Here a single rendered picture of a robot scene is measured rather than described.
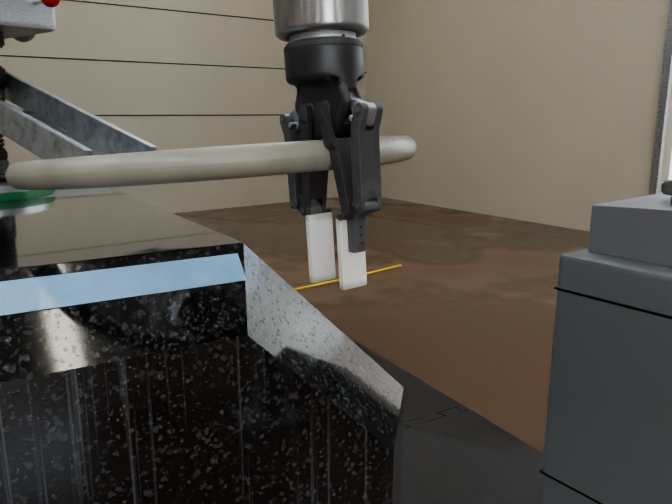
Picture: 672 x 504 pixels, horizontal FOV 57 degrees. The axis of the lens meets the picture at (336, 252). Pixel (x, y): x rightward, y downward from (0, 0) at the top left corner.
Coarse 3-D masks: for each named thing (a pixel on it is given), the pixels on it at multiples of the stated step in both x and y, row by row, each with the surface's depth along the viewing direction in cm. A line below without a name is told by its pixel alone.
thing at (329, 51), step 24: (288, 48) 57; (312, 48) 55; (336, 48) 56; (360, 48) 58; (288, 72) 58; (312, 72) 56; (336, 72) 56; (360, 72) 58; (312, 96) 60; (336, 96) 57; (360, 96) 57; (312, 120) 60; (336, 120) 57
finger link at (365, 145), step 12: (360, 108) 54; (360, 120) 55; (360, 132) 55; (372, 132) 56; (360, 144) 55; (372, 144) 56; (360, 156) 55; (372, 156) 56; (360, 168) 56; (372, 168) 56; (360, 180) 56; (372, 180) 57; (360, 192) 56; (372, 192) 57; (360, 204) 56
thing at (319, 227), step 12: (312, 216) 63; (324, 216) 64; (312, 228) 63; (324, 228) 64; (312, 240) 63; (324, 240) 64; (312, 252) 63; (324, 252) 64; (312, 264) 63; (324, 264) 64; (312, 276) 63; (324, 276) 64
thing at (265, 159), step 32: (32, 160) 62; (64, 160) 58; (96, 160) 56; (128, 160) 55; (160, 160) 55; (192, 160) 55; (224, 160) 55; (256, 160) 56; (288, 160) 57; (320, 160) 58; (384, 160) 65
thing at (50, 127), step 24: (24, 96) 115; (48, 96) 110; (0, 120) 100; (24, 120) 95; (48, 120) 111; (72, 120) 107; (96, 120) 103; (24, 144) 96; (48, 144) 92; (72, 144) 88; (96, 144) 104; (120, 144) 100; (144, 144) 96
